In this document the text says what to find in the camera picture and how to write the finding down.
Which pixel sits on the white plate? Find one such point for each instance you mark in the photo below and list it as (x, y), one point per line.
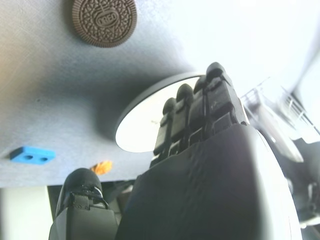
(140, 130)

